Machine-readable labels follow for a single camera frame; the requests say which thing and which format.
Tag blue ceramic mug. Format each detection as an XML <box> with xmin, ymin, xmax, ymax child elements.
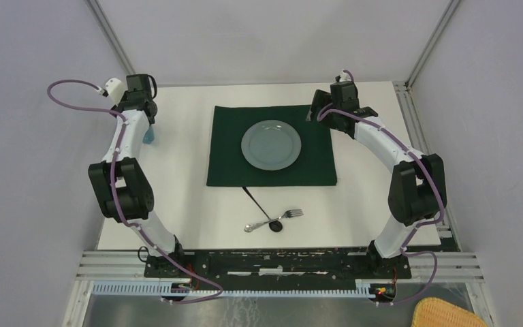
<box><xmin>142</xmin><ymin>125</ymin><xmax>155</xmax><ymax>144</ymax></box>

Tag dark green cloth placemat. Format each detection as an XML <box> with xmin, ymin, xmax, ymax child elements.
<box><xmin>206</xmin><ymin>105</ymin><xmax>337</xmax><ymax>187</ymax></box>

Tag teal ceramic dinner plate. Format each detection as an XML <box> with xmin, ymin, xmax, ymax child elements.
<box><xmin>240</xmin><ymin>120</ymin><xmax>302</xmax><ymax>171</ymax></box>

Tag silver fork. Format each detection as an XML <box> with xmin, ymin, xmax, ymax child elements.
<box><xmin>244</xmin><ymin>209</ymin><xmax>304</xmax><ymax>233</ymax></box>

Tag black spoon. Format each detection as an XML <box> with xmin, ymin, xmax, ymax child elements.
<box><xmin>242</xmin><ymin>187</ymin><xmax>283</xmax><ymax>233</ymax></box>

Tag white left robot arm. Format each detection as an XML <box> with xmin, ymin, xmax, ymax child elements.
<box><xmin>88</xmin><ymin>74</ymin><xmax>187</xmax><ymax>278</ymax></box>

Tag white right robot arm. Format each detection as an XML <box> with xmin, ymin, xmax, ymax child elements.
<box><xmin>306</xmin><ymin>80</ymin><xmax>447</xmax><ymax>278</ymax></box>

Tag yellow woven basket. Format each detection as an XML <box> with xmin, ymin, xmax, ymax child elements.
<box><xmin>411</xmin><ymin>297</ymin><xmax>487</xmax><ymax>327</ymax></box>

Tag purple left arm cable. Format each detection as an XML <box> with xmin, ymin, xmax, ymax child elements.
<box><xmin>46</xmin><ymin>79</ymin><xmax>224</xmax><ymax>307</ymax></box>

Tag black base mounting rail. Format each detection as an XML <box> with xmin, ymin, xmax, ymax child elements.
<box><xmin>138</xmin><ymin>247</ymin><xmax>412</xmax><ymax>292</ymax></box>

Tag white slotted cable duct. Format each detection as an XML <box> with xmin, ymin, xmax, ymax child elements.
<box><xmin>91</xmin><ymin>280</ymin><xmax>375</xmax><ymax>299</ymax></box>

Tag aluminium frame rails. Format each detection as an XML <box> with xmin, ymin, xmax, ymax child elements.
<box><xmin>63</xmin><ymin>247</ymin><xmax>493</xmax><ymax>326</ymax></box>

